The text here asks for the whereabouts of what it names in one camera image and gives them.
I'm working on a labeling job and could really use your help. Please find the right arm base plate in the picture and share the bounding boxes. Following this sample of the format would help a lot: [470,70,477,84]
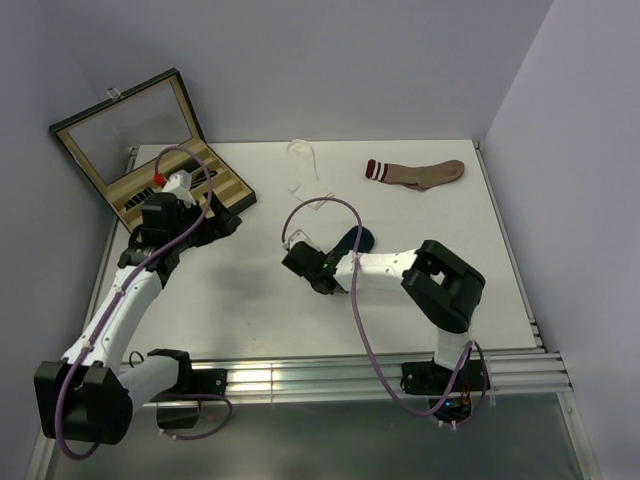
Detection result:
[400,359,491,396]

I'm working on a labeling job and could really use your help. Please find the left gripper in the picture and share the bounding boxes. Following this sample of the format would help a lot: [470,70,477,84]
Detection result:
[169,191,240,250]

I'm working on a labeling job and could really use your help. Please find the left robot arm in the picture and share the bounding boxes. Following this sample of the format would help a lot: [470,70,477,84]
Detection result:
[34,193,241,460]

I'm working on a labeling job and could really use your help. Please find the white sock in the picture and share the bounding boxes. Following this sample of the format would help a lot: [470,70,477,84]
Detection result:
[286,139,333,210]

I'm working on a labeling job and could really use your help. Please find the striped rolled sock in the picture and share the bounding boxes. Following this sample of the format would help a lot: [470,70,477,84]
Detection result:
[124,187,155,211]
[190,170,218,190]

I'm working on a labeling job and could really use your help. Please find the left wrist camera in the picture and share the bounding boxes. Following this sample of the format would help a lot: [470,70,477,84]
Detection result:
[161,170,196,207]

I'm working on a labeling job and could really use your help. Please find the black rolled sock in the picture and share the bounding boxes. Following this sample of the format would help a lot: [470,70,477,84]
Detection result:
[169,159,201,175]

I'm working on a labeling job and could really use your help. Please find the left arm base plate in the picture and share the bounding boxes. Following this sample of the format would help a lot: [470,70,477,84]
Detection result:
[150,368,228,402]

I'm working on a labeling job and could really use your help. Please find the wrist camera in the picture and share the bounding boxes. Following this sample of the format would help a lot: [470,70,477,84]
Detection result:
[161,170,196,207]
[283,229,320,251]

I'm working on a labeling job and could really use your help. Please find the black compartment storage box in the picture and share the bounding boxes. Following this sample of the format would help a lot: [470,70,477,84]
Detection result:
[49,68,257,231]

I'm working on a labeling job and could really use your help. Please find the tan sock with red cuff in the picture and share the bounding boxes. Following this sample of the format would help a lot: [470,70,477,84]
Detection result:
[364,159,465,192]

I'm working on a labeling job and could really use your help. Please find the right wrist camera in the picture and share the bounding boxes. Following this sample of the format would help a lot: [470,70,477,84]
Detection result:
[283,229,320,251]

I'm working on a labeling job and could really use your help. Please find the striped rolled sock left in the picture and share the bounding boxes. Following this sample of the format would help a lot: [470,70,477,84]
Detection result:
[124,187,155,211]

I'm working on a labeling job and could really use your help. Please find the striped rolled sock right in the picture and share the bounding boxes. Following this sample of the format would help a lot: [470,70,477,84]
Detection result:
[190,170,218,190]

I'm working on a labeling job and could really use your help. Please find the navy blue sock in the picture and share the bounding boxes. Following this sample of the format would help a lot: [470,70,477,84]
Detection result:
[333,224,377,257]

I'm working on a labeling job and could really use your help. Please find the aluminium frame rail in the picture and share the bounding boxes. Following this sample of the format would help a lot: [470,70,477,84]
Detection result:
[47,352,574,409]

